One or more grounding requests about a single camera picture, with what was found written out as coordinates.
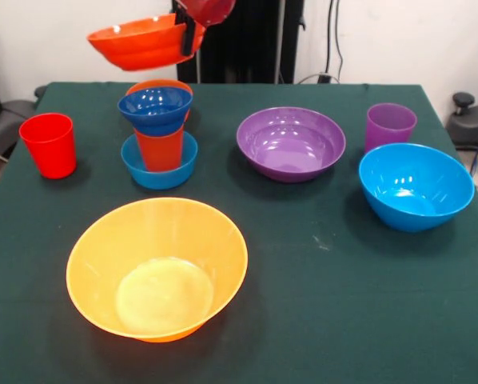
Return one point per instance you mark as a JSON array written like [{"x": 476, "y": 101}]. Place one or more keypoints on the red cup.
[{"x": 49, "y": 148}]

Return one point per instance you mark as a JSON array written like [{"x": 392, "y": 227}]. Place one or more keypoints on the large light blue bowl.
[{"x": 415, "y": 192}]

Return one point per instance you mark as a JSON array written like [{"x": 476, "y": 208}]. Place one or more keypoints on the small orange bowl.
[{"x": 159, "y": 82}]

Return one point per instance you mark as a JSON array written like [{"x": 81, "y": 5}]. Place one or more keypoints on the wide orange bowl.
[{"x": 143, "y": 48}]

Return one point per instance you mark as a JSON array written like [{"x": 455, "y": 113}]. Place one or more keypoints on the large yellow bowl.
[{"x": 155, "y": 276}]

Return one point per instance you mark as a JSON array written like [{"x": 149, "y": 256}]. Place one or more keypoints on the orange cup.
[{"x": 161, "y": 152}]

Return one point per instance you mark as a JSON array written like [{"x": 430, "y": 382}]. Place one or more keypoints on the purple bowl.
[{"x": 291, "y": 148}]

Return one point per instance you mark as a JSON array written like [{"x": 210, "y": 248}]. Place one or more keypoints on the small dark blue bowl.
[{"x": 155, "y": 108}]

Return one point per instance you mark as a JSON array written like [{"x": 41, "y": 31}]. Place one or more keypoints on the black office chair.
[{"x": 7, "y": 116}]

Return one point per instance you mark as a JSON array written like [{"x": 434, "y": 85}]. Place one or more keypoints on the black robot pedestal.
[{"x": 247, "y": 48}]

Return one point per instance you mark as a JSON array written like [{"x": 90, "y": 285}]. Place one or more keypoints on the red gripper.
[{"x": 211, "y": 12}]

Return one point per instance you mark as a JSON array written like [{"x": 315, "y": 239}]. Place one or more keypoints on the small light blue bowl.
[{"x": 159, "y": 180}]

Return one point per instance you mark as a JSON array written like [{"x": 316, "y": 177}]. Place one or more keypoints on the dark green table cloth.
[{"x": 343, "y": 320}]

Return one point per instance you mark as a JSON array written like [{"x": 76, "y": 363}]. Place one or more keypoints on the purple cup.
[{"x": 391, "y": 128}]

